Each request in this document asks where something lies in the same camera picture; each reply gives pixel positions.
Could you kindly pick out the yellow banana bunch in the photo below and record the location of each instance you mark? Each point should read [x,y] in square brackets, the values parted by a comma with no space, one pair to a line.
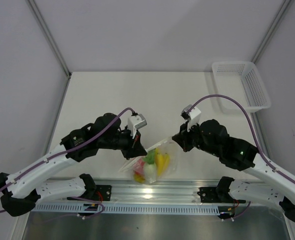
[162,161]

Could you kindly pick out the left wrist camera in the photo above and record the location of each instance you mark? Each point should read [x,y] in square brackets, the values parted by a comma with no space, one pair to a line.
[135,122]

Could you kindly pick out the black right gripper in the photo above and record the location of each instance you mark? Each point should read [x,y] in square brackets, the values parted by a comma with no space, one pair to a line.
[183,138]

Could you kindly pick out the white slotted cable duct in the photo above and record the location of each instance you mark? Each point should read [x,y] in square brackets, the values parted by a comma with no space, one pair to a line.
[122,208]

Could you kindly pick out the clear zip top bag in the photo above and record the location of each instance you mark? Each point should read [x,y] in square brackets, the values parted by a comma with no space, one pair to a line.
[166,145]

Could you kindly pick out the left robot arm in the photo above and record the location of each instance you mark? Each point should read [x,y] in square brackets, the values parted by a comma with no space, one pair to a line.
[24,190]

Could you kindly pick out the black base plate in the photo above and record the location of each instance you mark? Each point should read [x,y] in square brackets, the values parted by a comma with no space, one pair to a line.
[217,195]
[101,193]

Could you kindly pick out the white perforated plastic basket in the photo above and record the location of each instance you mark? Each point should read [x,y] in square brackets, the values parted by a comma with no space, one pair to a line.
[241,81]

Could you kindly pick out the white radish with leaves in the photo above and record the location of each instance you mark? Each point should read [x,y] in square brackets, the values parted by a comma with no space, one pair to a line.
[150,167]

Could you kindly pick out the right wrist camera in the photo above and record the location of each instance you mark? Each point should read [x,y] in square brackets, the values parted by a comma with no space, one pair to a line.
[192,116]

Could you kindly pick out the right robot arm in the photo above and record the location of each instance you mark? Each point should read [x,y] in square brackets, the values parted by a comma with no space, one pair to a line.
[238,154]

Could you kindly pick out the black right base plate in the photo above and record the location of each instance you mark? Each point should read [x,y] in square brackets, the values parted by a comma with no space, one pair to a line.
[217,195]

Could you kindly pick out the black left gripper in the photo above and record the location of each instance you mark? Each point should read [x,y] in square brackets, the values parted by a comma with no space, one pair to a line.
[138,150]

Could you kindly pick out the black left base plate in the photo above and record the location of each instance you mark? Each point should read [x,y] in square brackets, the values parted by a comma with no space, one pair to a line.
[101,193]

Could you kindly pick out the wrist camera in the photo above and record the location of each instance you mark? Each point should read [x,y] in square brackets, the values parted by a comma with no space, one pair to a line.
[135,122]
[192,116]

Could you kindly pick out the red tomato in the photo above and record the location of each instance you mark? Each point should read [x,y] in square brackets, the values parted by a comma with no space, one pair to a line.
[138,167]

